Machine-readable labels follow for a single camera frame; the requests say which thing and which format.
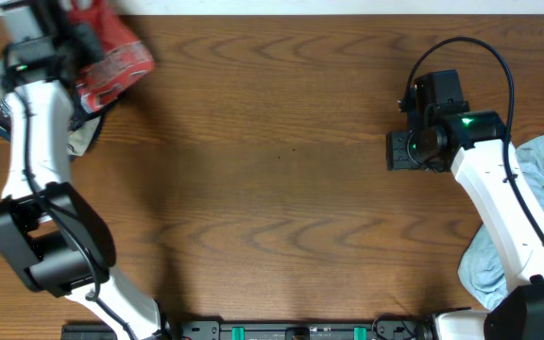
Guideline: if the red t-shirt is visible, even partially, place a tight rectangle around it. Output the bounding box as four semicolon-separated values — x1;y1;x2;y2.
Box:
65;0;154;114

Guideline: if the left black cable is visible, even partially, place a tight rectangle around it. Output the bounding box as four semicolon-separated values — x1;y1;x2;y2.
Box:
0;51;136;340

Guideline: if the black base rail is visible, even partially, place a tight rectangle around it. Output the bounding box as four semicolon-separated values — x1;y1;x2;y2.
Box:
60;319;438;340

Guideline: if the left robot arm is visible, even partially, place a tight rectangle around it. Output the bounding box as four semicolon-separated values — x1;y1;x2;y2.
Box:
0;1;170;339

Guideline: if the black patterned folded shirt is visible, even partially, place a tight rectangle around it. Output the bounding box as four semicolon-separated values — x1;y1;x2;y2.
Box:
0;92;117;136

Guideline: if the navy folded garment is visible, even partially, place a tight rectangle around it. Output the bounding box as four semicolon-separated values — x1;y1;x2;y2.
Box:
0;116;105;161

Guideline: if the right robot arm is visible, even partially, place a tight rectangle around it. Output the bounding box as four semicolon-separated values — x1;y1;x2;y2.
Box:
386;70;544;339

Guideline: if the light blue t-shirt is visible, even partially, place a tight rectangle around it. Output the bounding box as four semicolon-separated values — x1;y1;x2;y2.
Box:
451;135;544;310

